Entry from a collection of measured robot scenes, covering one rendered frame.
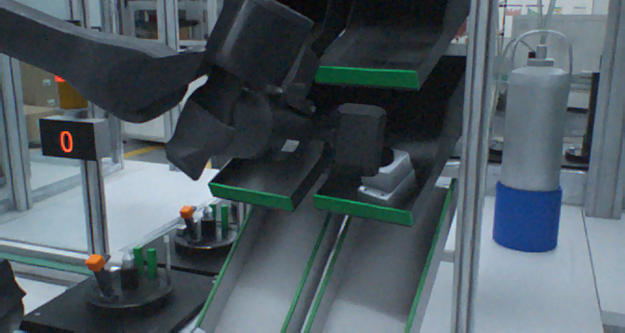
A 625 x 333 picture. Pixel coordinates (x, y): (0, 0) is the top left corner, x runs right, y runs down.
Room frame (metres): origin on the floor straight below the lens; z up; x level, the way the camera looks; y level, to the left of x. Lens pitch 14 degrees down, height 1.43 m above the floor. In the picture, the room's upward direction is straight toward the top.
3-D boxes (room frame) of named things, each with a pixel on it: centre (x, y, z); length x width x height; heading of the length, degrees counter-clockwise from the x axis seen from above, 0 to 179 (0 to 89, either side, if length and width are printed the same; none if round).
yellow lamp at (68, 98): (1.10, 0.43, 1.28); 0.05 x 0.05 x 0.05
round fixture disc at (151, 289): (0.92, 0.29, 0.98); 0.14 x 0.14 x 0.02
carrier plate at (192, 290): (0.92, 0.29, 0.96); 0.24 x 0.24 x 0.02; 69
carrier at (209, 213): (1.16, 0.20, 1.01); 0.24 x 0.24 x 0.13; 69
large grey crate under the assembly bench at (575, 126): (5.66, -2.65, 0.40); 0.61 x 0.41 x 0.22; 61
